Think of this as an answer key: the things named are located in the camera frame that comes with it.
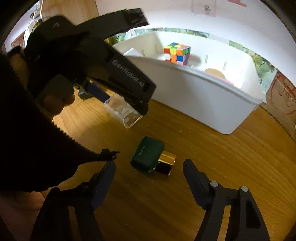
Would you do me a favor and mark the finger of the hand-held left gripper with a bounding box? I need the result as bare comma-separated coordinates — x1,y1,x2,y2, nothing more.
78,79,111,102
124,93,149,116

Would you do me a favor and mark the brown cardboard sheet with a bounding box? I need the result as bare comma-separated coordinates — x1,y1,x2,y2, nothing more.
266,71,296,130

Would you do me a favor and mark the white box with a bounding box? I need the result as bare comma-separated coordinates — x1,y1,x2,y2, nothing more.
124,47,145,57

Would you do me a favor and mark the colourful puzzle cube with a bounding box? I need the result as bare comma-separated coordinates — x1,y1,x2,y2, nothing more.
163,42,191,65

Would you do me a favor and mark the person's left forearm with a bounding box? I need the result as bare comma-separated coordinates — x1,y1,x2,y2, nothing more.
0,45,56,139

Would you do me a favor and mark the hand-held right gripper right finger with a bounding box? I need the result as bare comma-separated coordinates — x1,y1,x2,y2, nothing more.
183,159,271,241

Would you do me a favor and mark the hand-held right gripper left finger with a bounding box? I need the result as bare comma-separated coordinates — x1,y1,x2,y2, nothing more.
30,161,116,241

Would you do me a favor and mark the white plastic storage bin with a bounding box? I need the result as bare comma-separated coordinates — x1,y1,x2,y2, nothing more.
112,31,264,135

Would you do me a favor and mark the clear plastic box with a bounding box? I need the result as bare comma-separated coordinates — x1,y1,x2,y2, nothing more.
104,93,144,129

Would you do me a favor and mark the person's left hand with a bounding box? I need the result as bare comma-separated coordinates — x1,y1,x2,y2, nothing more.
43,87,75,115

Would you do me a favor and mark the round gold compact mirror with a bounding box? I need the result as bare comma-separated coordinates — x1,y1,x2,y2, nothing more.
205,68,226,79

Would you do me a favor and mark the green perfume bottle gold cap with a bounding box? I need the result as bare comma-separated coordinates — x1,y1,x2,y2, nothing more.
130,136,177,176

